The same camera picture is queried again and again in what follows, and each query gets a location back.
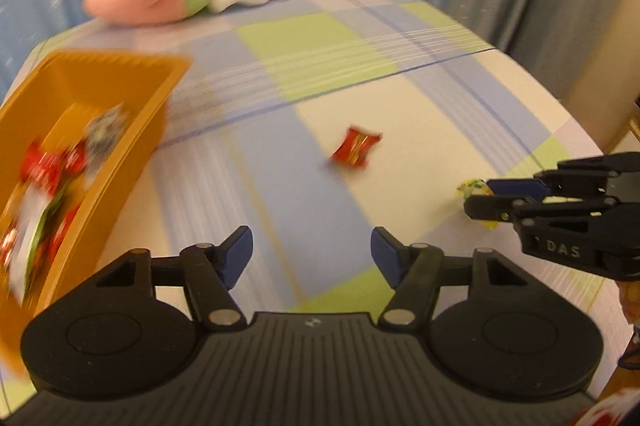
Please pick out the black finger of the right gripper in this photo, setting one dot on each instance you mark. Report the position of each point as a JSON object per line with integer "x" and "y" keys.
{"x": 530, "y": 185}
{"x": 505, "y": 208}

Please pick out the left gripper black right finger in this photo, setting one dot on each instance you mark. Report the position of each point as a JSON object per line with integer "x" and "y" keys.
{"x": 412, "y": 272}

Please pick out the red chocolate bar packet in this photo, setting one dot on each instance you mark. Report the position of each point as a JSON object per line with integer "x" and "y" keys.
{"x": 47, "y": 169}

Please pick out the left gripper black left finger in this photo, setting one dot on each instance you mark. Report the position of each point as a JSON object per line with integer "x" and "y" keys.
{"x": 210, "y": 272}

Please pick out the yellow candy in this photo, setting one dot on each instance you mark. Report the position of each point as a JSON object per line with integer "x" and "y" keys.
{"x": 475, "y": 191}

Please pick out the person's right hand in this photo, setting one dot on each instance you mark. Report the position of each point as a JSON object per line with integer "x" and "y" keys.
{"x": 630, "y": 300}

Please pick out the large red snack packet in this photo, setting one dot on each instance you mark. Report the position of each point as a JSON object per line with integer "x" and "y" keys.
{"x": 61, "y": 230}

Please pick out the plaid tablecloth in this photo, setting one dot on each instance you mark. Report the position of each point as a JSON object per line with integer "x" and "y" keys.
{"x": 250, "y": 130}

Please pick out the red cartoon snack packet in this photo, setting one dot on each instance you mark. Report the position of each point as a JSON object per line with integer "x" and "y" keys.
{"x": 7, "y": 245}

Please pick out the small red candy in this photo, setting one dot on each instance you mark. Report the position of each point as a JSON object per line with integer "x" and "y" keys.
{"x": 355, "y": 147}

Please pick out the orange plastic tray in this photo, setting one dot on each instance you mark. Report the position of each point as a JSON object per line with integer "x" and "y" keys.
{"x": 76, "y": 135}

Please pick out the white green snack packet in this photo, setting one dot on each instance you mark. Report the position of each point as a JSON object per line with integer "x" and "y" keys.
{"x": 36, "y": 209}

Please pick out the silver transparent snack packet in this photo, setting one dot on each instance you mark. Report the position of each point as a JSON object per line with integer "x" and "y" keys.
{"x": 102, "y": 134}

